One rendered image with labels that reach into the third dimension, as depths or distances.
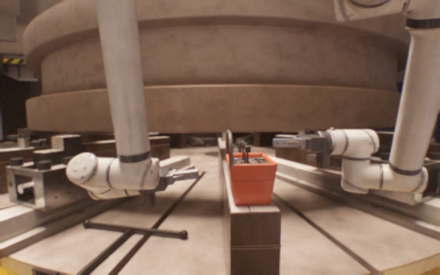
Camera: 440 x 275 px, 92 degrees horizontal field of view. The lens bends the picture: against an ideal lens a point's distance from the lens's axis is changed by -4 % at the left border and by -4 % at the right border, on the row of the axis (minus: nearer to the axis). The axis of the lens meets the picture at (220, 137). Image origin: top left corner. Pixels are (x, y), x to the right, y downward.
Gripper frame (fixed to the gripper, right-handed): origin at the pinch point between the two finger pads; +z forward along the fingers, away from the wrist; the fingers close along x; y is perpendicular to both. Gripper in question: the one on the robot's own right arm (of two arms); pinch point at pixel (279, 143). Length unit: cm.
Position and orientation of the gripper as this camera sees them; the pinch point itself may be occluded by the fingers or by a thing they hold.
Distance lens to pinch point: 79.2
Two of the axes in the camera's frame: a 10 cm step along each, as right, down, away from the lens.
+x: 0.2, 0.9, -10.0
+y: -0.1, -10.0, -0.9
